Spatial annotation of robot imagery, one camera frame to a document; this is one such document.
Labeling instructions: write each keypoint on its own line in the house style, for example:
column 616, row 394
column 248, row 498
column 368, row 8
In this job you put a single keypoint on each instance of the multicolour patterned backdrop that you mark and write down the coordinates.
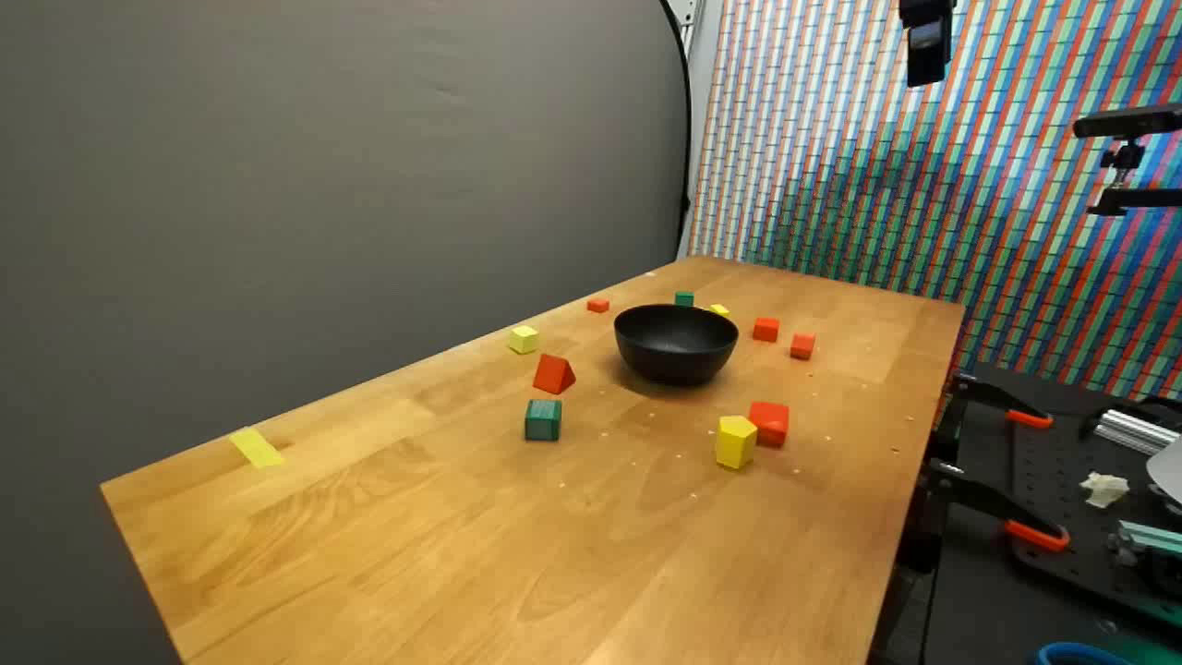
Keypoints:
column 985, row 244

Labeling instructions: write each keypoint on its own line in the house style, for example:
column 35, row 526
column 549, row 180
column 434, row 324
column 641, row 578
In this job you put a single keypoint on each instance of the small white plastic part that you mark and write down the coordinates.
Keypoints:
column 1105, row 489

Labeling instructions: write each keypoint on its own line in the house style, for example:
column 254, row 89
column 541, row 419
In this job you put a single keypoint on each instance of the red wooden cube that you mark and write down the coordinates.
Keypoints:
column 770, row 423

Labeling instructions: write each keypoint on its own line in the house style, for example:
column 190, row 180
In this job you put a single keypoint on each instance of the teal plastic part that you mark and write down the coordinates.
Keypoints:
column 1148, row 540

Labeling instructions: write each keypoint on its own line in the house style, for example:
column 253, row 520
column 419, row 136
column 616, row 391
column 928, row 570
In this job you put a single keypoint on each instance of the grey fabric backdrop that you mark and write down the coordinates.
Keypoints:
column 307, row 185

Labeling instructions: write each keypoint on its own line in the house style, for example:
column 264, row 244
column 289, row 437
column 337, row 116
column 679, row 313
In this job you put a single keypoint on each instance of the black perforated side table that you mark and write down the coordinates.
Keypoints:
column 1056, row 447

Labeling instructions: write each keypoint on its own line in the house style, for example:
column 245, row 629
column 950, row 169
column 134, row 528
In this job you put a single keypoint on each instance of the lime yellow wooden block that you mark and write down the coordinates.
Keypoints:
column 523, row 339

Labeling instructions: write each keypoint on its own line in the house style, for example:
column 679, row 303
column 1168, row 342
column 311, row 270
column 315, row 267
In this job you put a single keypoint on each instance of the yellow wooden cube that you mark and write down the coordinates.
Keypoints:
column 735, row 440
column 716, row 308

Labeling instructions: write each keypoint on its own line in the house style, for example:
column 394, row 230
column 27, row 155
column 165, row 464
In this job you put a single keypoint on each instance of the teal wooden cube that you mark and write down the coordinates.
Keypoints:
column 541, row 419

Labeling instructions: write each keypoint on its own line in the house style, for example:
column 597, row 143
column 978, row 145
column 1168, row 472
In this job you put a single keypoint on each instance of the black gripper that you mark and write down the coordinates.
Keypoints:
column 924, row 25

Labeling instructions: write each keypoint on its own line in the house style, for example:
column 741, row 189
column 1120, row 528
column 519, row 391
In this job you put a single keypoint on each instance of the silver metal bracket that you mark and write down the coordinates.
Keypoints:
column 1130, row 430

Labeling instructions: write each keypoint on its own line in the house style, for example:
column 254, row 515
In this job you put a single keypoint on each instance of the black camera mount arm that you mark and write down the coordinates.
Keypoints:
column 1127, row 122

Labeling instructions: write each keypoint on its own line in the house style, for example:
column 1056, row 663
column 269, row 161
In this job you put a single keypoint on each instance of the yellow tape strip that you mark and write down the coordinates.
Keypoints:
column 254, row 447

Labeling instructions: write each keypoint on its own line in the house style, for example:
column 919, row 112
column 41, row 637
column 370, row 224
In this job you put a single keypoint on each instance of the white curved object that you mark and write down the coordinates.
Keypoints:
column 1168, row 473

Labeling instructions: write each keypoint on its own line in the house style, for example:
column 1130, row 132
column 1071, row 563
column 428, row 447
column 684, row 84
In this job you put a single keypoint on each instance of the green wooden cube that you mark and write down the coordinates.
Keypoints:
column 684, row 297

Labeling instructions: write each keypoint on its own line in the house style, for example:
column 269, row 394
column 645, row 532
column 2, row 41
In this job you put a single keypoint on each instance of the red triangular wooden prism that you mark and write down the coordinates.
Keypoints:
column 550, row 373

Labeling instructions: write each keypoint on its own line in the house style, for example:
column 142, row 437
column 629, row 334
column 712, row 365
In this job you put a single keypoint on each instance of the black round bowl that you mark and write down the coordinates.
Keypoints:
column 677, row 352

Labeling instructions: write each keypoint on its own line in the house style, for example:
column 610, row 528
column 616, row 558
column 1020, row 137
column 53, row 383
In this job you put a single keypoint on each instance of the orange wooden cube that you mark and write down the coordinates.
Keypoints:
column 765, row 330
column 804, row 344

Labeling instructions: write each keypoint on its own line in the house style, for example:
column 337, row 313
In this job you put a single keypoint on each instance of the small orange wooden block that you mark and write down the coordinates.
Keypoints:
column 597, row 303

